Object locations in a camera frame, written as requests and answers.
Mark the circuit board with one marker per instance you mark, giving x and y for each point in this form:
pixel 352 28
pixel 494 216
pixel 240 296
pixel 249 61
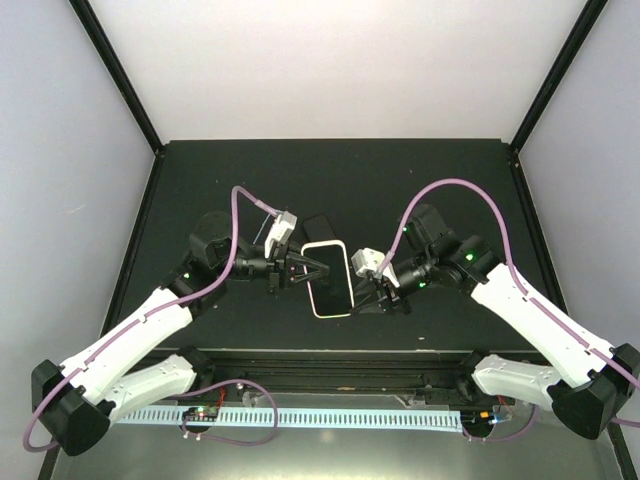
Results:
pixel 200 414
pixel 479 418

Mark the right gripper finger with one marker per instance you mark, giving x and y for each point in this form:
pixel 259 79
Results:
pixel 369 304
pixel 363 289

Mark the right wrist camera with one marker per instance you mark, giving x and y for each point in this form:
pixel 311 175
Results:
pixel 367 261

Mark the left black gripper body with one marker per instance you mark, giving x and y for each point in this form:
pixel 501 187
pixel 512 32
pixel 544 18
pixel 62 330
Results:
pixel 277 270

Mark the right black frame post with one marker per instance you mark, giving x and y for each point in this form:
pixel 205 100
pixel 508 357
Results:
pixel 580 31

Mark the black phone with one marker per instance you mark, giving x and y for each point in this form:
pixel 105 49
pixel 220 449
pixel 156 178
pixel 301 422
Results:
pixel 318 228

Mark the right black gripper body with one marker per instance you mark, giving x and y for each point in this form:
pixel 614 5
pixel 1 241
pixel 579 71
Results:
pixel 393 296

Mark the left circuit board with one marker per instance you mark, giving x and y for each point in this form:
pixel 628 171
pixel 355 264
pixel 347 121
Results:
pixel 200 414

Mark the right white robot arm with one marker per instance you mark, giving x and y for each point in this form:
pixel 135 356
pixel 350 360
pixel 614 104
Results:
pixel 586 380

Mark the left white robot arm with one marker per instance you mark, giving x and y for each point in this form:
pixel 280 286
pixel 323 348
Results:
pixel 79 399

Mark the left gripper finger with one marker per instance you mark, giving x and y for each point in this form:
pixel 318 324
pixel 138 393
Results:
pixel 304 263
pixel 300 277

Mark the white slotted cable duct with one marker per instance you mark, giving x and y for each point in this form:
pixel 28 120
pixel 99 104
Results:
pixel 304 418

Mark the right circuit board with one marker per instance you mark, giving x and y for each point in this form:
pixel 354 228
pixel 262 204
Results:
pixel 479 418

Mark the phone in blue case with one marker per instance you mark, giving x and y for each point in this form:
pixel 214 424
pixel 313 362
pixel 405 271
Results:
pixel 263 230

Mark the black frame post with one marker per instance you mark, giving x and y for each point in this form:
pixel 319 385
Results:
pixel 88 18
pixel 580 31

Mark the black foam table mat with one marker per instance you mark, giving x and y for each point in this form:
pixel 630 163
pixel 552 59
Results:
pixel 363 187

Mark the left black frame post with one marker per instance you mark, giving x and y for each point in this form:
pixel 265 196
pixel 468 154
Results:
pixel 88 18

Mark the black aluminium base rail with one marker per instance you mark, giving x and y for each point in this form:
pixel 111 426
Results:
pixel 438 377

